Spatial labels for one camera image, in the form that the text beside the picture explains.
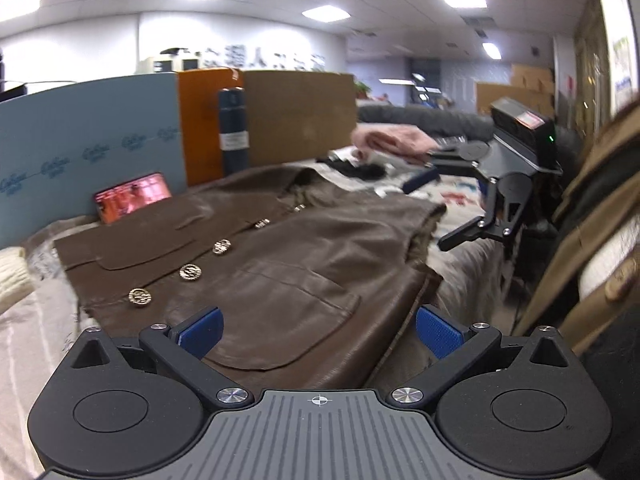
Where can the brown leather jacket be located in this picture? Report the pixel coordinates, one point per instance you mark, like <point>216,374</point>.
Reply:
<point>300,260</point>

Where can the brown cardboard box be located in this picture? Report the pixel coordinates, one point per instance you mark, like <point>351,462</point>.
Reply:
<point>300,115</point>

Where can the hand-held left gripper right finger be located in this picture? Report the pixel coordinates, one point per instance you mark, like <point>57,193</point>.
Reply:
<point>440,332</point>

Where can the cream knitted cloth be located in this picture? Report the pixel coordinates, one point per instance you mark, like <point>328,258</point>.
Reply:
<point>12,280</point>

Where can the black cloth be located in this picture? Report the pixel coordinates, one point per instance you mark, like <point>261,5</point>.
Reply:
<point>365,171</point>

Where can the dark blue vacuum bottle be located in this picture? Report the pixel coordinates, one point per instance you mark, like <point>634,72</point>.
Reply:
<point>234,125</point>

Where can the black leather sofa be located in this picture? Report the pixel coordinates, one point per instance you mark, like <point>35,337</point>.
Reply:
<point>440,122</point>

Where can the person in tan coat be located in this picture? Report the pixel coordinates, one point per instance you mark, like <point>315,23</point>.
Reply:
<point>590,210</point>

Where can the light blue cardboard box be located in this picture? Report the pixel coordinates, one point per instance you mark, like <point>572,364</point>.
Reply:
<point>75,125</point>

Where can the green potted plant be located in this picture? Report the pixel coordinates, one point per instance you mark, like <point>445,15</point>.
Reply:
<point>362,89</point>

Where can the white office printer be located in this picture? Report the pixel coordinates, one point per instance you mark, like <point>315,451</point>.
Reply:
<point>167,60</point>

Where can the ceiling air vent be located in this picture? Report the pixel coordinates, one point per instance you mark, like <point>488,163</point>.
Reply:
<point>475,21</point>

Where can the orange cardboard box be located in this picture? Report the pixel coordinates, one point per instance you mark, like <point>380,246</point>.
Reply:
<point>200,125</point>

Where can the stack of cardboard boxes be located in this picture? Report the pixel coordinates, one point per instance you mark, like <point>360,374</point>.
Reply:
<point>500,95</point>

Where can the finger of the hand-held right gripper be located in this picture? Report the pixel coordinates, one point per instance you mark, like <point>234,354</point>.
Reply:
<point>420,181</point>
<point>460,232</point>

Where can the wooden glass door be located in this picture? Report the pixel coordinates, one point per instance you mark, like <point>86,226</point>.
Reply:
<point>590,60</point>

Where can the pink knitted sweater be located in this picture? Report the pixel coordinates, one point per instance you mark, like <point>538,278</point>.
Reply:
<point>395,140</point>

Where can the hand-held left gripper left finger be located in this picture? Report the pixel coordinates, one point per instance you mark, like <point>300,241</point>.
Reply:
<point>202,330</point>

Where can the smartphone with lit screen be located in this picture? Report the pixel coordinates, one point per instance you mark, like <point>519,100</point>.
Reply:
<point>132,195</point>

